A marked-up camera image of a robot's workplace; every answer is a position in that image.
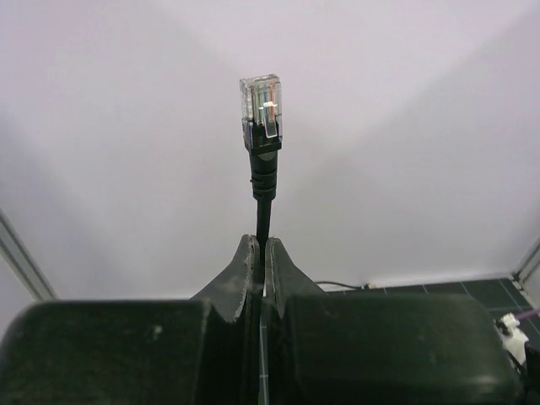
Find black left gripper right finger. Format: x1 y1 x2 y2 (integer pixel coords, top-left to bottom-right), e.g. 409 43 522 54
265 238 524 404

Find black ethernet cable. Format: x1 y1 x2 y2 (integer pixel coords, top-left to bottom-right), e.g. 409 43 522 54
238 73 283 254

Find thin black power cord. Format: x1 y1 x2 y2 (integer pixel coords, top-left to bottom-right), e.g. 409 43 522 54
314 280 379 292

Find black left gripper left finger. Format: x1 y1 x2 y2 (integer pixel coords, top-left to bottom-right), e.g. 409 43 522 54
1 235 262 404

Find aluminium frame rail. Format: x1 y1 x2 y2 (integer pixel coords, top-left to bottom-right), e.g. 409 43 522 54
1 212 57 301

